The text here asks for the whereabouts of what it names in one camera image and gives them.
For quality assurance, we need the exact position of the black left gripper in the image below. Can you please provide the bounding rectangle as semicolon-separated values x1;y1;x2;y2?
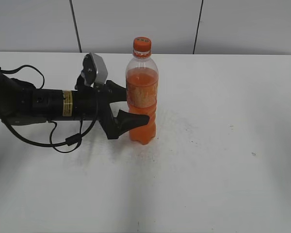
72;80;150;139

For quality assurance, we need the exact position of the orange drink plastic bottle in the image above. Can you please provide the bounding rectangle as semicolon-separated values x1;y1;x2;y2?
126;51;159;145

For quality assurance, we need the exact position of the orange bottle cap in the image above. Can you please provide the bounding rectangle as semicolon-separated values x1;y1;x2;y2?
133;37;152;52

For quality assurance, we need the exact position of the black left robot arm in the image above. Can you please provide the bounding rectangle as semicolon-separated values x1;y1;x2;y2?
0;70;150;139

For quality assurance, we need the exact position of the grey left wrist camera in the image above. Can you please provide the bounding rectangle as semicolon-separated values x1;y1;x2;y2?
81;52;108;86

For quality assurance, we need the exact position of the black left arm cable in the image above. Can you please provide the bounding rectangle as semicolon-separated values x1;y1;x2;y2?
0;64;99;153

